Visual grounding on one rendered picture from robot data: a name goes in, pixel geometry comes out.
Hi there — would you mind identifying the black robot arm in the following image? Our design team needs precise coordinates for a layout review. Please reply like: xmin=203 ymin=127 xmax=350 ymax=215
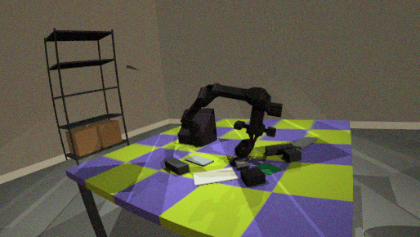
xmin=181 ymin=83 xmax=283 ymax=136

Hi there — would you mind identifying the cream flat rectangular panel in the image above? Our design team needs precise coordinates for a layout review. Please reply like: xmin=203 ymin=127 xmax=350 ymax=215
xmin=194 ymin=168 xmax=238 ymax=186

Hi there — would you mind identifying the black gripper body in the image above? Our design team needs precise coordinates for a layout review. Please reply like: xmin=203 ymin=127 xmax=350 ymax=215
xmin=234 ymin=112 xmax=276 ymax=137

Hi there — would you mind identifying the dark grey controller unit with white label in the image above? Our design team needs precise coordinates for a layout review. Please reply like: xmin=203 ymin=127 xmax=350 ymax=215
xmin=235 ymin=139 xmax=255 ymax=158

